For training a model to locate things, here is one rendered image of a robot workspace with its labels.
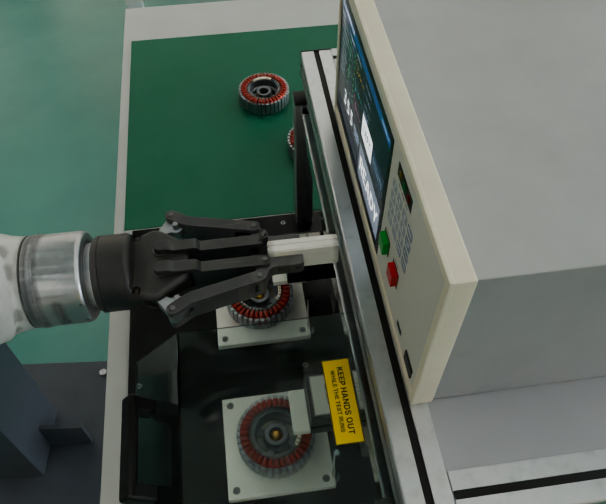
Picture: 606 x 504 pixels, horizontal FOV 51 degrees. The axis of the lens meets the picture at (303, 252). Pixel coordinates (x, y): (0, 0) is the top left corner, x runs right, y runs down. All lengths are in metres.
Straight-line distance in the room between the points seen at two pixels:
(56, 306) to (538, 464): 0.46
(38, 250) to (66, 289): 0.05
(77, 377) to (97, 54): 1.57
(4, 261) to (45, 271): 0.04
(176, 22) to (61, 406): 1.09
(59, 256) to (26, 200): 1.86
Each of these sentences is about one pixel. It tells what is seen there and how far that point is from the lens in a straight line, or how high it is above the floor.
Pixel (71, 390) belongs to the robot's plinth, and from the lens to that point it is 1.96.
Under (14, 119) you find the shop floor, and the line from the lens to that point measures 2.82.
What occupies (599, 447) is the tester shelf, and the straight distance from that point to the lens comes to 0.67.
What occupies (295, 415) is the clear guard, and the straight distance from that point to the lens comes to 0.68.
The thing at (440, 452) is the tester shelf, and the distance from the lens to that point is 0.62.
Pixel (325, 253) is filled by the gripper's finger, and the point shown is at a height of 1.18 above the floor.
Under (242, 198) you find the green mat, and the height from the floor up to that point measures 0.75.
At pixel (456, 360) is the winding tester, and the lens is 0.57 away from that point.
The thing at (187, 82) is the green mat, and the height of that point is 0.75.
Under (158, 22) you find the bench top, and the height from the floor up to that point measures 0.75.
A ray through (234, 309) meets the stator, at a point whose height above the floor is 0.81.
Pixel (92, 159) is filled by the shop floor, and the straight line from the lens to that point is 2.54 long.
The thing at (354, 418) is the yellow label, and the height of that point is 1.07.
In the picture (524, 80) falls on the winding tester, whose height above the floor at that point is 1.32.
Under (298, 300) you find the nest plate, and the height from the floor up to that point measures 0.78.
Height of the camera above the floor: 1.69
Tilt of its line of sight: 53 degrees down
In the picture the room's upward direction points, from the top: straight up
